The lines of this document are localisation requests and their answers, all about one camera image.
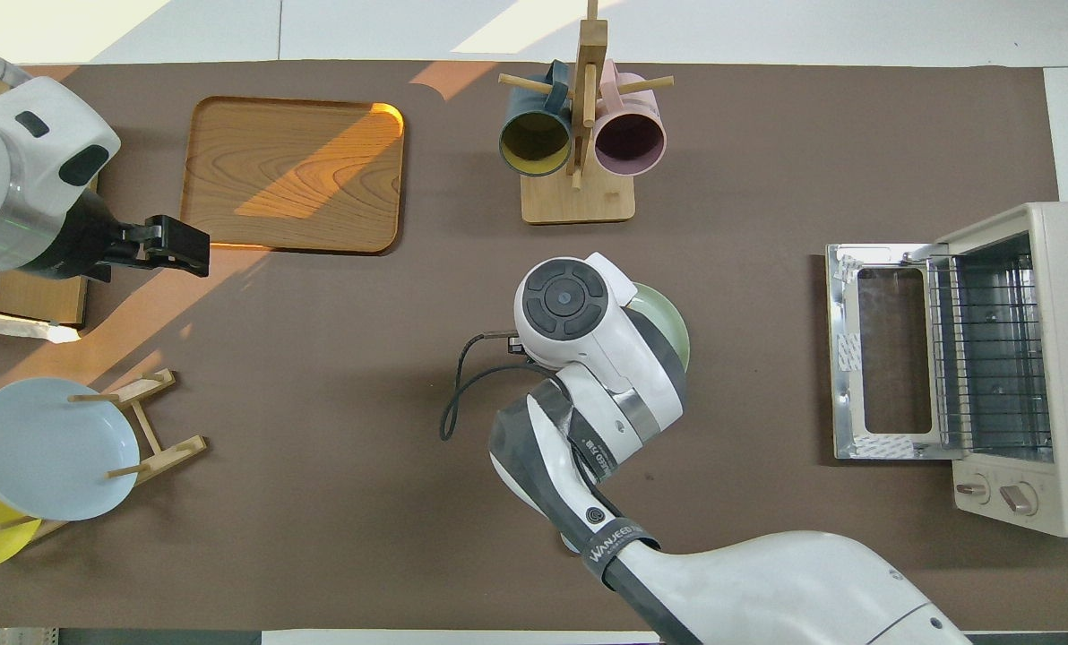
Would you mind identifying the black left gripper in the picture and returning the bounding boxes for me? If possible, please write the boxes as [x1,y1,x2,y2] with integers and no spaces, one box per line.
[23,190,211,284]

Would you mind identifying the wooden tray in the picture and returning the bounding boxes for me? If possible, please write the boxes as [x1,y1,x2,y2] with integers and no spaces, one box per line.
[180,96,406,256]

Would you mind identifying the dark blue mug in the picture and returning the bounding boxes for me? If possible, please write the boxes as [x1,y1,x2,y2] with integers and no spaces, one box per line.
[498,61,575,177]

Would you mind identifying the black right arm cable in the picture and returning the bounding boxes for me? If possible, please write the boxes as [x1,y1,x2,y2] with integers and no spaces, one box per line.
[440,331,535,442]

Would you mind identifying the mint green plate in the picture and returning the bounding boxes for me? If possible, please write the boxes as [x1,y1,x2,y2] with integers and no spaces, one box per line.
[628,282,692,377]

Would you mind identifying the pink mug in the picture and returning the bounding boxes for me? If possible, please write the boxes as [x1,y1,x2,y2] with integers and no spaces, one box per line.
[592,61,668,177]

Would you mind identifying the brown table mat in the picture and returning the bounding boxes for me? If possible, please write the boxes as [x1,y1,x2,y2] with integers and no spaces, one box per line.
[0,59,1062,633]

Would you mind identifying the wooden mug rack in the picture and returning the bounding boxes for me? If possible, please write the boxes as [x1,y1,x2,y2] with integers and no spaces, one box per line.
[498,0,676,225]

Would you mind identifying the wooden plate rack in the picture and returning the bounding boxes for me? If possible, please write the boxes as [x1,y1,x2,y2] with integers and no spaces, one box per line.
[14,369,208,543]

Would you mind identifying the light blue plate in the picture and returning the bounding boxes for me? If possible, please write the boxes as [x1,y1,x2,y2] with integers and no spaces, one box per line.
[0,377,141,522]

